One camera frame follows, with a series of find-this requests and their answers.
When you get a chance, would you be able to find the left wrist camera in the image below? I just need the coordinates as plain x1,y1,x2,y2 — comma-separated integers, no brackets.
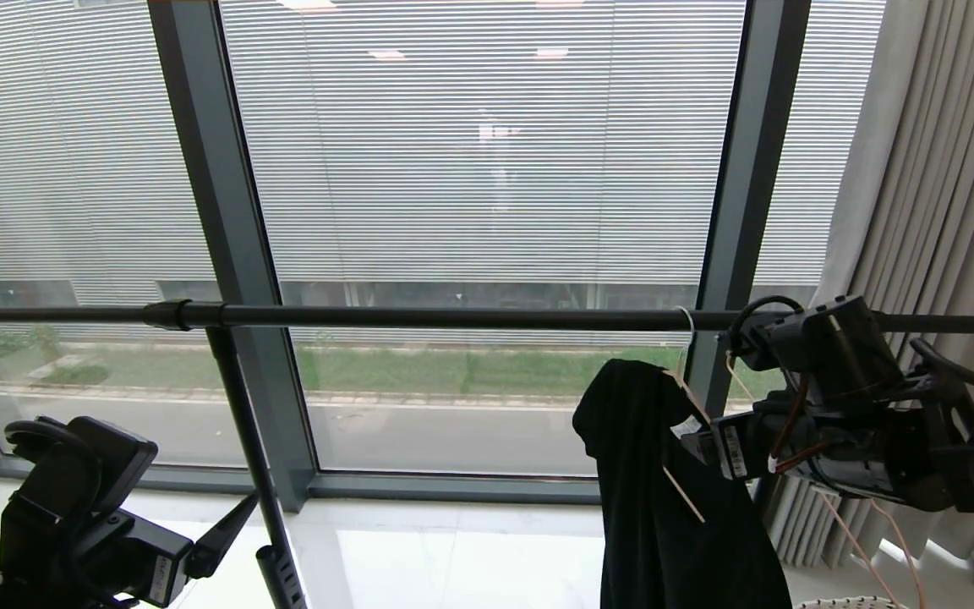
3,415,159,542

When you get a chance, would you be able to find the beige curtain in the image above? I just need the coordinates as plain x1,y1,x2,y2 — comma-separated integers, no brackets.
758,0,974,609

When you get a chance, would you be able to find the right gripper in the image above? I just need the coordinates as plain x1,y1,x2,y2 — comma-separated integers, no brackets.
681,406,832,489

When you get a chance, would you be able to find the black clothes rack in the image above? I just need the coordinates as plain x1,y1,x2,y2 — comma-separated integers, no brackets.
0,298,974,609

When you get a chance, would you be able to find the window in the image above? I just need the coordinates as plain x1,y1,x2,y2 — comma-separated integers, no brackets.
0,0,887,513

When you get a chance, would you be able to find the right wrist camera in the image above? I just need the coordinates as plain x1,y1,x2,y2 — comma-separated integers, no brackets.
739,295,907,409

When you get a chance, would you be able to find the black short-sleeved shirt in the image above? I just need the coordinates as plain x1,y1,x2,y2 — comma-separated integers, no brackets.
572,359,793,609

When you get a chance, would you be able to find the black cable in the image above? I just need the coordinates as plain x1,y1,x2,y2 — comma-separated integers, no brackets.
3,419,104,508
727,294,806,358

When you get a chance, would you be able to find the white laundry basket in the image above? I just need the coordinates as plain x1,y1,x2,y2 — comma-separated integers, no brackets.
796,595,911,609

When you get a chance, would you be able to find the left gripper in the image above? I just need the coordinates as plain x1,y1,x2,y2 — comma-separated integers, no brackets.
0,492,260,609

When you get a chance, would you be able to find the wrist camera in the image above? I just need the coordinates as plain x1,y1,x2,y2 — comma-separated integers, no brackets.
3,415,159,542
739,295,907,409

